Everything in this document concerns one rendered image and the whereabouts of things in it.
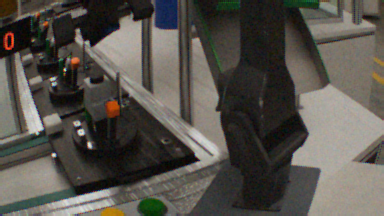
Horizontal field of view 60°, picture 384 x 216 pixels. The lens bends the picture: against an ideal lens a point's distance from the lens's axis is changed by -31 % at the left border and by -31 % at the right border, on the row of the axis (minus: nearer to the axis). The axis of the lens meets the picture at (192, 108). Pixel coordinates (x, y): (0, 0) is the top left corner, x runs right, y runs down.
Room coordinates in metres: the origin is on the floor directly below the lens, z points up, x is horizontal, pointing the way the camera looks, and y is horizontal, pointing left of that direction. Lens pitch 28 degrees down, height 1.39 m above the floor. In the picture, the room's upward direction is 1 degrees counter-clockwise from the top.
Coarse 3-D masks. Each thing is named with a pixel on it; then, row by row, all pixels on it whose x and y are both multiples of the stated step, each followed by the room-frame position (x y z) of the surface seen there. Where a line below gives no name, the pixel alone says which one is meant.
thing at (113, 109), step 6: (108, 102) 0.63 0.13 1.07; (114, 102) 0.62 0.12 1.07; (108, 108) 0.61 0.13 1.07; (114, 108) 0.61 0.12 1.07; (108, 114) 0.61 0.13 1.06; (114, 114) 0.61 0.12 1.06; (108, 120) 0.62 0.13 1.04; (114, 120) 0.62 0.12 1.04; (108, 126) 0.62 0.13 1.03; (114, 126) 0.62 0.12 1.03; (108, 132) 0.63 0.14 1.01; (114, 132) 0.63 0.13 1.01; (114, 138) 0.63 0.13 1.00
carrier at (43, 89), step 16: (96, 64) 1.04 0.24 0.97; (32, 80) 0.93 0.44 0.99; (48, 80) 0.96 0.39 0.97; (64, 80) 0.90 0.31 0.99; (80, 80) 0.90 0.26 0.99; (112, 80) 0.92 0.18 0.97; (32, 96) 0.89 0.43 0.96; (48, 96) 0.86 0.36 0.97; (64, 96) 0.83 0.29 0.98; (80, 96) 0.84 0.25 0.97; (112, 96) 0.84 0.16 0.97; (128, 96) 0.86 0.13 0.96; (48, 112) 0.78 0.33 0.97; (64, 112) 0.78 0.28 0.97; (80, 112) 0.79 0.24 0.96
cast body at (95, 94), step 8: (96, 72) 0.69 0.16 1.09; (88, 80) 0.68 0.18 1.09; (96, 80) 0.66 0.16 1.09; (104, 80) 0.68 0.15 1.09; (88, 88) 0.66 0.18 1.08; (96, 88) 0.66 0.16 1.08; (104, 88) 0.67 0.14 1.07; (88, 96) 0.66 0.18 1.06; (96, 96) 0.66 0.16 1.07; (104, 96) 0.67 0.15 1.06; (88, 104) 0.67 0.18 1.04; (96, 104) 0.65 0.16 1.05; (96, 112) 0.64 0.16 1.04; (104, 112) 0.65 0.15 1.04; (96, 120) 0.64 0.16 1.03
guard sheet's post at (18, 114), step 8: (8, 56) 0.70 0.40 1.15; (8, 64) 0.69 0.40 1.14; (8, 72) 0.69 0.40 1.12; (8, 80) 0.69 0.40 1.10; (16, 80) 0.70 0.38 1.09; (8, 88) 0.69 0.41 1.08; (16, 88) 0.70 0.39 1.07; (16, 96) 0.70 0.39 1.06; (16, 104) 0.71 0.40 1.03; (16, 112) 0.70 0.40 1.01; (16, 120) 0.69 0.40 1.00; (16, 128) 0.69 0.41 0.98; (24, 128) 0.70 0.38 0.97
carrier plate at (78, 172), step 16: (128, 112) 0.77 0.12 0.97; (144, 112) 0.77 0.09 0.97; (64, 128) 0.71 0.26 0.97; (144, 128) 0.71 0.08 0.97; (160, 128) 0.71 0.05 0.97; (64, 144) 0.65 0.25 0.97; (144, 144) 0.66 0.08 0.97; (176, 144) 0.66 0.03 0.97; (64, 160) 0.59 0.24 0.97; (80, 160) 0.60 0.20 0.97; (96, 160) 0.60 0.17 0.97; (112, 160) 0.61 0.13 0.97; (128, 160) 0.61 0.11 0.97; (144, 160) 0.61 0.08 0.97; (160, 160) 0.61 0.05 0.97; (176, 160) 0.62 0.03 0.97; (192, 160) 0.64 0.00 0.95; (80, 176) 0.55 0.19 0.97; (96, 176) 0.55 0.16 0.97; (112, 176) 0.56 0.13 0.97; (80, 192) 0.52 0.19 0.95
